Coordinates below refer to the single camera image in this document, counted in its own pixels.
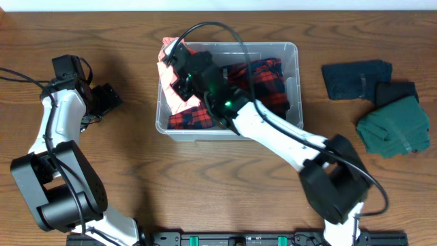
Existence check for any red navy plaid shirt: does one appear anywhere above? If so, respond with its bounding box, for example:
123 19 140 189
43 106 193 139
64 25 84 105
167 58 290 130

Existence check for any black cloth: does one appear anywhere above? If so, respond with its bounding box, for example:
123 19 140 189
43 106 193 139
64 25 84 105
375 81 419 107

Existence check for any dark navy garment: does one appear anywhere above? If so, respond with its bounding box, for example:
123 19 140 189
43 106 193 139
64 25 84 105
322 60 393 103

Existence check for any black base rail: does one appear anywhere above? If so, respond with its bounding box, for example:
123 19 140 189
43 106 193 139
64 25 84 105
66 230 410 246

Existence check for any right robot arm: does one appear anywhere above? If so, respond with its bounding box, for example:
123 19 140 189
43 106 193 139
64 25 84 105
158 39 371 245

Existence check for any pink garment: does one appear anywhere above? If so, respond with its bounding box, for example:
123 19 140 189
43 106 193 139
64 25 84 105
157 37 200 115

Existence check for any dark green garment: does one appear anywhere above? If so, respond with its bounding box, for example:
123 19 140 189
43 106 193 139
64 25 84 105
356 96 431 159

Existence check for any clear plastic storage bin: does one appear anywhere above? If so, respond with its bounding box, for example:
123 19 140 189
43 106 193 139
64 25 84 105
155 42 304 141

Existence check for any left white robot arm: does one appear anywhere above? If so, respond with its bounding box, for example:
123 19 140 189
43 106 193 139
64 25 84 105
10 55 146 245

